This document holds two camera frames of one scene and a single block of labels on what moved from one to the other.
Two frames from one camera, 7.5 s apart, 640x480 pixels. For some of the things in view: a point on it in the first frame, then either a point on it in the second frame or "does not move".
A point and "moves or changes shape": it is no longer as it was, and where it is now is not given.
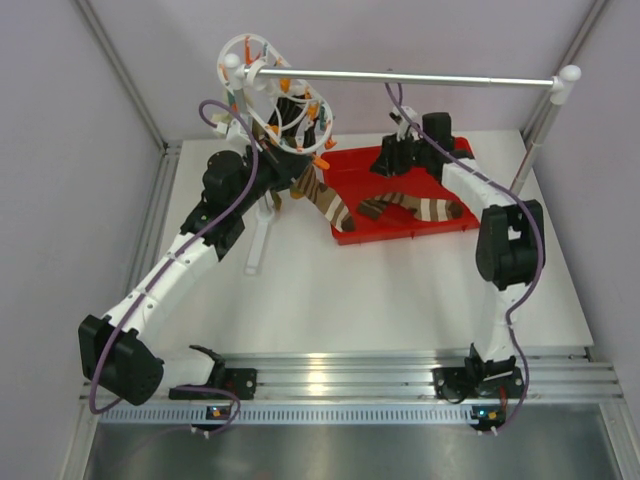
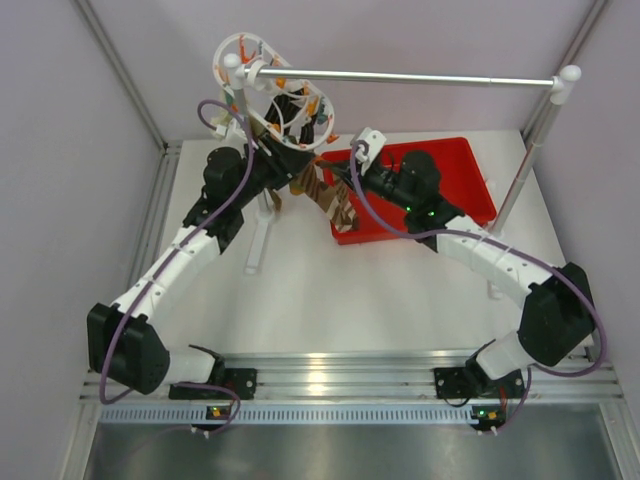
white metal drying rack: (237, 73) does not move
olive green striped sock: (277, 198) does not move
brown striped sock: (424, 209) moves or changes shape
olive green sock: (296, 191) does not move
